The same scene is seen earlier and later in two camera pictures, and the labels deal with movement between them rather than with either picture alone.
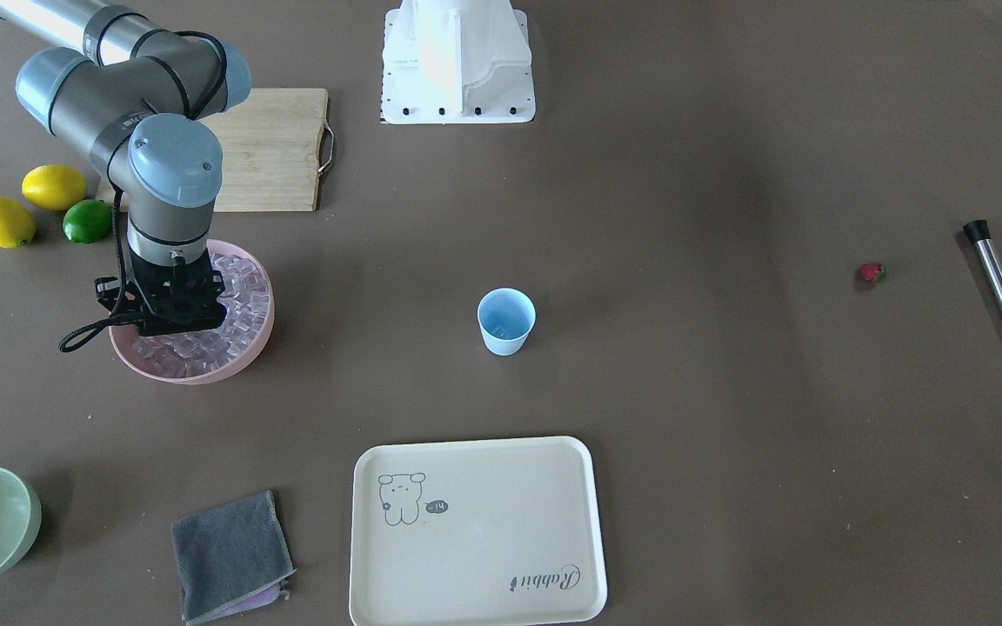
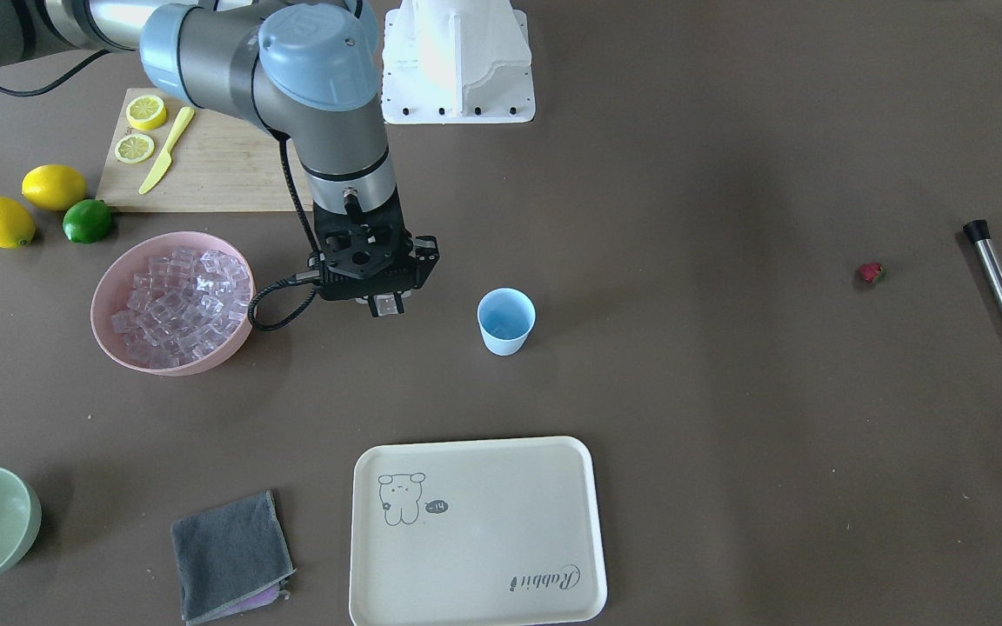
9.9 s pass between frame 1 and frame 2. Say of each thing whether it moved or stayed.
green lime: stayed
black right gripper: moved
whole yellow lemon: stayed
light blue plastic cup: stayed
